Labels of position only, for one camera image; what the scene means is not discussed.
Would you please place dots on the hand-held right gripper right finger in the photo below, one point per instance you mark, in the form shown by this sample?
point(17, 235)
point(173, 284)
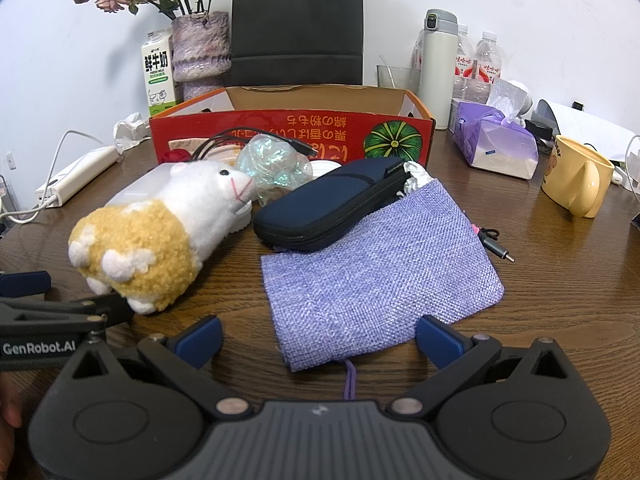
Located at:
point(440, 342)

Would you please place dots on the white yellow plush hamster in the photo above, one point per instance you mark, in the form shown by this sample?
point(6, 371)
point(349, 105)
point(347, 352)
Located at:
point(150, 240)

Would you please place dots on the red rose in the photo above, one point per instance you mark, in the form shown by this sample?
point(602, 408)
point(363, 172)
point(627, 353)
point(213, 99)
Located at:
point(176, 156)

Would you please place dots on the white power strip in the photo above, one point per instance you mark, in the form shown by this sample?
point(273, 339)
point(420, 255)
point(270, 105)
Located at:
point(75, 175)

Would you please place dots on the white round lid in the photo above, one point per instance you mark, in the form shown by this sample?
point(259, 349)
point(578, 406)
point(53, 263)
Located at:
point(325, 167)

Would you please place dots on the beige soap bar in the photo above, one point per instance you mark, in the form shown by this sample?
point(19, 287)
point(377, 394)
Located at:
point(227, 154)

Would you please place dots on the white wall socket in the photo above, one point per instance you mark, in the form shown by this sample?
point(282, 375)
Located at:
point(9, 160)

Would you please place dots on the white green milk carton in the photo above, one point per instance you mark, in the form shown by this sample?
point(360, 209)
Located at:
point(157, 75)

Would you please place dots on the purple tissue pack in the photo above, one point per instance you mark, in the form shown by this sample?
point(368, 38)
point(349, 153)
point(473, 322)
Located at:
point(495, 145)

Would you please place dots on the red cardboard box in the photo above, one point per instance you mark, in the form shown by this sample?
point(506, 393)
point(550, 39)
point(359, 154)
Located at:
point(320, 125)

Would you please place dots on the white thermos bottle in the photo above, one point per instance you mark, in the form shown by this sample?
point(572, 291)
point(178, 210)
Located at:
point(437, 75)

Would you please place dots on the black paper bag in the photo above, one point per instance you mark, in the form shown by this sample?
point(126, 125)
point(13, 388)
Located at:
point(295, 20)

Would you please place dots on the person's left hand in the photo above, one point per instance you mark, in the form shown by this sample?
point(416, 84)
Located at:
point(10, 417)

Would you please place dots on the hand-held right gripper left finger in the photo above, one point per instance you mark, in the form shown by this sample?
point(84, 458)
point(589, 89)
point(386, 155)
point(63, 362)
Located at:
point(202, 341)

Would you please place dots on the purple mottled vase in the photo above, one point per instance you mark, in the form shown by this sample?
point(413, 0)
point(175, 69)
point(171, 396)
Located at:
point(200, 45)

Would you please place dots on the clear drinking glass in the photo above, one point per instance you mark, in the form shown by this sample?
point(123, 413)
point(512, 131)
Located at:
point(400, 80)

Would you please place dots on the white curved device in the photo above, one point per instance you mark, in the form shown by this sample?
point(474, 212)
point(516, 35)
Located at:
point(590, 130)

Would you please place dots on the iridescent plastic ball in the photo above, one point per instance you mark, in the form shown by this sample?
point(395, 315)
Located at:
point(272, 165)

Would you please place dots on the navy zip pouch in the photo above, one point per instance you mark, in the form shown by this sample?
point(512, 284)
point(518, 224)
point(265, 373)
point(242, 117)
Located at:
point(325, 205)

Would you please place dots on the crumpled white tissue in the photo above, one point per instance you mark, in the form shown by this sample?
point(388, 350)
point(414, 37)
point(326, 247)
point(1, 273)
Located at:
point(131, 130)

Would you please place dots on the white charger plug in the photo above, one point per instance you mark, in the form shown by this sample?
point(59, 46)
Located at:
point(620, 175)

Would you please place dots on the clear desk organiser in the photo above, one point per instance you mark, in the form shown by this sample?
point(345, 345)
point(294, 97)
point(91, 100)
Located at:
point(6, 200)

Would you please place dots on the clear plastic water bottle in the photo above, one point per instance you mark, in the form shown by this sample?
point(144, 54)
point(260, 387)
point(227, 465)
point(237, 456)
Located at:
point(464, 55)
point(487, 65)

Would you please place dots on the white round desk fan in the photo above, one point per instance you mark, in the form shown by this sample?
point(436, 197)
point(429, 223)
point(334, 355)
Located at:
point(522, 95)

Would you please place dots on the black adapter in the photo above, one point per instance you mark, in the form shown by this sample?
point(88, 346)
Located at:
point(537, 127)

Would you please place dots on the wooden desktop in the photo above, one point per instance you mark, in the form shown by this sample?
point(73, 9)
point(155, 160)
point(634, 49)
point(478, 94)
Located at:
point(225, 272)

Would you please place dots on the yellow mug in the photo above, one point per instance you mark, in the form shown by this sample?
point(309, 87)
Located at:
point(570, 180)

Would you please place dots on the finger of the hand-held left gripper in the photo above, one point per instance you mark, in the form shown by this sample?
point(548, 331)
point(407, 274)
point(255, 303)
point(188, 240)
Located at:
point(107, 306)
point(25, 284)

